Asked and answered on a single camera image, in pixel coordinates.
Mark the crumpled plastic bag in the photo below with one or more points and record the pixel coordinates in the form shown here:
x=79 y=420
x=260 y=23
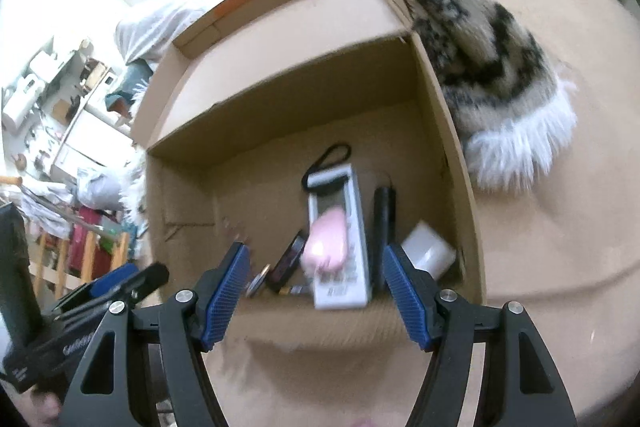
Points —
x=102 y=189

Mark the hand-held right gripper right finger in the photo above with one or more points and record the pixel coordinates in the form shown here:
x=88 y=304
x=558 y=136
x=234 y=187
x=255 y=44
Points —
x=407 y=299

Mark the small black flashlight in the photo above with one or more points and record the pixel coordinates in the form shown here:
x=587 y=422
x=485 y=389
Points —
x=383 y=222

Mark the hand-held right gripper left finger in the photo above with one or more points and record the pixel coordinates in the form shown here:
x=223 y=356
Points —
x=227 y=294

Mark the white remote control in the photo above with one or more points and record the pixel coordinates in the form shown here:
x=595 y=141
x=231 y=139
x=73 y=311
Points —
x=358 y=207

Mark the white charger plug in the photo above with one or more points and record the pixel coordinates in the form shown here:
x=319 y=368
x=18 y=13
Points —
x=428 y=250

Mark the black rectangular device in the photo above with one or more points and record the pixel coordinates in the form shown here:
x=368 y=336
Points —
x=287 y=263

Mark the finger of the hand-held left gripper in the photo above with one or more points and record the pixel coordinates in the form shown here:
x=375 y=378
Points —
x=107 y=279
x=150 y=279

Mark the small pink block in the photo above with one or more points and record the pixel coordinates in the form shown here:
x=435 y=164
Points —
x=325 y=238

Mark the round metal coin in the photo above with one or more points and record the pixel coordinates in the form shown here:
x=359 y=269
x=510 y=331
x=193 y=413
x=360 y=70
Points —
x=260 y=281

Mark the white cabinet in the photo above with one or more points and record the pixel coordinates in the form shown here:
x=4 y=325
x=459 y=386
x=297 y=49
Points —
x=87 y=139

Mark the patterned furry cushion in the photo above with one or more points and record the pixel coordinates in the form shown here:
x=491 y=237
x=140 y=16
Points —
x=475 y=47

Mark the white furry cloth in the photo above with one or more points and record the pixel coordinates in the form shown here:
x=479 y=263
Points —
x=134 y=192

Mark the wooden frame rack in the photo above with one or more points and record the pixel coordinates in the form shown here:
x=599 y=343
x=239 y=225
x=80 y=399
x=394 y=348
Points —
x=60 y=267

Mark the cardboard box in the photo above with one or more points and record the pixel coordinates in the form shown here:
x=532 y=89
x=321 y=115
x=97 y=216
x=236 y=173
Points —
x=280 y=82

